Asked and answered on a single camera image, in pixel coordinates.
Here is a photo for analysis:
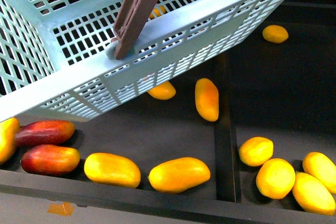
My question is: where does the yellow mango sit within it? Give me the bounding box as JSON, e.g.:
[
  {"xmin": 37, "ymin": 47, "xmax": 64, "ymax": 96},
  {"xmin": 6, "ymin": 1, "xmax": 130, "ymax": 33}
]
[
  {"xmin": 84, "ymin": 153, "xmax": 141, "ymax": 188},
  {"xmin": 148, "ymin": 81, "xmax": 176, "ymax": 100},
  {"xmin": 148, "ymin": 157, "xmax": 211, "ymax": 194},
  {"xmin": 1, "ymin": 118, "xmax": 20, "ymax": 165},
  {"xmin": 195, "ymin": 78, "xmax": 219, "ymax": 122}
]

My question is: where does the black produce tray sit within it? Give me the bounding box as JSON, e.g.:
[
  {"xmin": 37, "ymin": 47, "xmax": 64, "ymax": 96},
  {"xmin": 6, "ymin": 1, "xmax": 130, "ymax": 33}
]
[{"xmin": 1, "ymin": 0, "xmax": 335, "ymax": 223}]

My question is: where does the yellow lemon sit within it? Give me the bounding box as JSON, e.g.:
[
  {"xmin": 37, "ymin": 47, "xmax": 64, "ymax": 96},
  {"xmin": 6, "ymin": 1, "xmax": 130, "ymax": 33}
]
[
  {"xmin": 292, "ymin": 172, "xmax": 335, "ymax": 216},
  {"xmin": 262, "ymin": 25, "xmax": 289, "ymax": 44},
  {"xmin": 238, "ymin": 136, "xmax": 274, "ymax": 167},
  {"xmin": 256, "ymin": 158, "xmax": 296, "ymax": 199}
]

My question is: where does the red mango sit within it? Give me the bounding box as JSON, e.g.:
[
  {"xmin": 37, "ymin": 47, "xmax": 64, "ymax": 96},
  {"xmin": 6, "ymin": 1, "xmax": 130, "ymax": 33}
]
[
  {"xmin": 14, "ymin": 120, "xmax": 75, "ymax": 147},
  {"xmin": 20, "ymin": 144, "xmax": 80, "ymax": 176}
]

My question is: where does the light blue plastic basket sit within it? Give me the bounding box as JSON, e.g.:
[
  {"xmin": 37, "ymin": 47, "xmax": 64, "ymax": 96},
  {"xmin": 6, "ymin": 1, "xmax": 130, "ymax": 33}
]
[{"xmin": 1, "ymin": 0, "xmax": 284, "ymax": 122}]

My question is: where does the brown basket handle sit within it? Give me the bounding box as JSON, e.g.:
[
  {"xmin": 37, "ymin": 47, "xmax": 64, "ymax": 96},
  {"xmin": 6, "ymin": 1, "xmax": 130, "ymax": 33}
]
[{"xmin": 112, "ymin": 0, "xmax": 286, "ymax": 60}]

